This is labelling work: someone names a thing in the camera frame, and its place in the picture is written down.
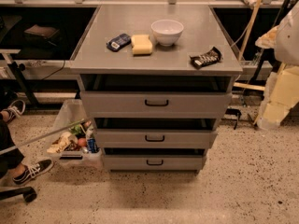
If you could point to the grey drawer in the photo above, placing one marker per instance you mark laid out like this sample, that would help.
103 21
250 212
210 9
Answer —
163 163
155 139
117 104

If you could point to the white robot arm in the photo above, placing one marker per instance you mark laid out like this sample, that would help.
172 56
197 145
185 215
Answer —
284 38

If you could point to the grey drawer cabinet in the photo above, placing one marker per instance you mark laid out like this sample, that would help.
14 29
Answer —
166 69

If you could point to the grey top drawer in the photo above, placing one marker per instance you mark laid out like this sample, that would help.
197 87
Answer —
117 104

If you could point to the grey bottom drawer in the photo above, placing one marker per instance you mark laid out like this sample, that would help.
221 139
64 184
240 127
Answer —
163 163

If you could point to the yellow sponge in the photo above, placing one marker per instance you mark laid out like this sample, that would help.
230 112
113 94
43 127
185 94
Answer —
141 45

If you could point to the blue snack packet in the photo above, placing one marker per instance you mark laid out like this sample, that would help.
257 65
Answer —
119 42

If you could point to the blue soda can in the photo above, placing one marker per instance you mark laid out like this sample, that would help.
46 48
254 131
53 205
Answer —
91 145

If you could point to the white bowl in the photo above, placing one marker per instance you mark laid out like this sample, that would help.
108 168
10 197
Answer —
167 32

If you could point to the red apple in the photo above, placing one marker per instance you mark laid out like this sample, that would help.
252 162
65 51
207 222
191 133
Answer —
82 142

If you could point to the black candy bar wrapper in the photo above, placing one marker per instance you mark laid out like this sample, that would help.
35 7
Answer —
211 57

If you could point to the clear plastic bin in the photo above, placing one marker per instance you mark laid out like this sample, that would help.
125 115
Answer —
71 111

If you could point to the tan snack bag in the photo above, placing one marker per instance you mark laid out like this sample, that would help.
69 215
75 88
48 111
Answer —
59 145

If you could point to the grey metal pole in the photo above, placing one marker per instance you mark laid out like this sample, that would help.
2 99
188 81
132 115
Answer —
43 136

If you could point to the black sneaker far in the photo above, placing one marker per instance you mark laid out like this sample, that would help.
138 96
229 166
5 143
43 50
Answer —
15 110

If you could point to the black sneaker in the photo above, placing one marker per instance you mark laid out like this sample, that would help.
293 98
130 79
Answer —
15 110
22 174

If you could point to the dark box under shelf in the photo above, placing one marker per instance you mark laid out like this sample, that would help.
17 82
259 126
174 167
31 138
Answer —
41 33

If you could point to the black sneaker near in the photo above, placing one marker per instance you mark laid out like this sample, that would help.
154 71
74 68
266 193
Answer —
22 174

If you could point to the black chair base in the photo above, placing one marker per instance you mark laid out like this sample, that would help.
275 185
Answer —
28 193

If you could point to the wooden stick frame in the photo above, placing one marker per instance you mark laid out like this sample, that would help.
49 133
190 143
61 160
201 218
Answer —
247 31

